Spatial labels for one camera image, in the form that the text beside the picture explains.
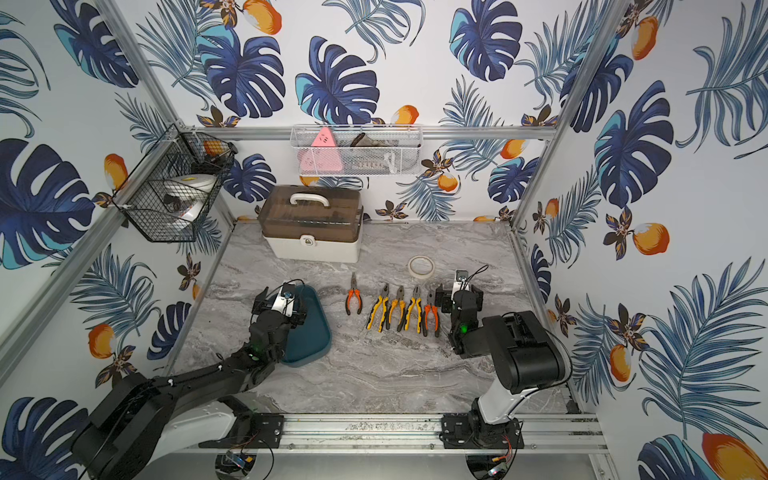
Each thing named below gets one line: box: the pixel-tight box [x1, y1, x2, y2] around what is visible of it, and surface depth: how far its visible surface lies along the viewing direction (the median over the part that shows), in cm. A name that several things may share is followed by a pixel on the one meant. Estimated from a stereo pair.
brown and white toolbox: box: [258, 185, 364, 263], surface depth 100 cm
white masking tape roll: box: [408, 255, 435, 279], surface depth 109 cm
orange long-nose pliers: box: [345, 272, 363, 316], surface depth 100 cm
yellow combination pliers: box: [366, 282, 389, 333], surface depth 99 cm
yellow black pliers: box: [404, 286, 423, 334], surface depth 97 cm
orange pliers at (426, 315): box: [422, 291, 440, 338], surface depth 96 cm
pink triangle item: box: [298, 127, 343, 173], surface depth 92 cm
